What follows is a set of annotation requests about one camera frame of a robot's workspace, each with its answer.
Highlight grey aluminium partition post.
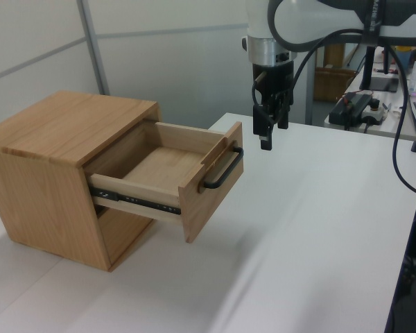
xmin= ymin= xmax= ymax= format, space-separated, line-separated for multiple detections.
xmin=78 ymin=0 xmax=111 ymax=96

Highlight grey emergency stop button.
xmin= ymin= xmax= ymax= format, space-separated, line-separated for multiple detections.
xmin=362 ymin=99 xmax=385 ymax=126

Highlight black camera stand pole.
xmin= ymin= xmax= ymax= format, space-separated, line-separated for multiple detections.
xmin=384 ymin=103 xmax=416 ymax=333

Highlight black monitor stand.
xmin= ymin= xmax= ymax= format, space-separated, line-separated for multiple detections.
xmin=358 ymin=44 xmax=400 ymax=93

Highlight black electronics box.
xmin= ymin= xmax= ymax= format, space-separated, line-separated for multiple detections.
xmin=328 ymin=92 xmax=374 ymax=128

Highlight black metal drawer handle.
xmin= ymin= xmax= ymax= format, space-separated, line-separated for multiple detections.
xmin=202 ymin=145 xmax=245 ymax=190

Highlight light wooden drawer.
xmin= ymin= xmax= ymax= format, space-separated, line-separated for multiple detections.
xmin=85 ymin=120 xmax=245 ymax=244

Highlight white background desk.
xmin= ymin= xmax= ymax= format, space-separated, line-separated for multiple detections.
xmin=324 ymin=60 xmax=416 ymax=142

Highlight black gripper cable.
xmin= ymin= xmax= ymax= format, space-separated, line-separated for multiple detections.
xmin=251 ymin=28 xmax=416 ymax=200

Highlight black metal drawer slide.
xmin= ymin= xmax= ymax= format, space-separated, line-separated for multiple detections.
xmin=92 ymin=186 xmax=182 ymax=214

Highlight brown wooden background furniture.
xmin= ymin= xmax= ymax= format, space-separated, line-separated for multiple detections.
xmin=313 ymin=44 xmax=358 ymax=103

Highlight blue cup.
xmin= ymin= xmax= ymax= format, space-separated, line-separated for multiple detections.
xmin=395 ymin=46 xmax=414 ymax=67

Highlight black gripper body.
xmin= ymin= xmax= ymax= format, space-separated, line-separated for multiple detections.
xmin=252 ymin=59 xmax=295 ymax=101

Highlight light wooden cabinet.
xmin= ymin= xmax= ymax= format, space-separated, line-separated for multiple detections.
xmin=0 ymin=90 xmax=160 ymax=273

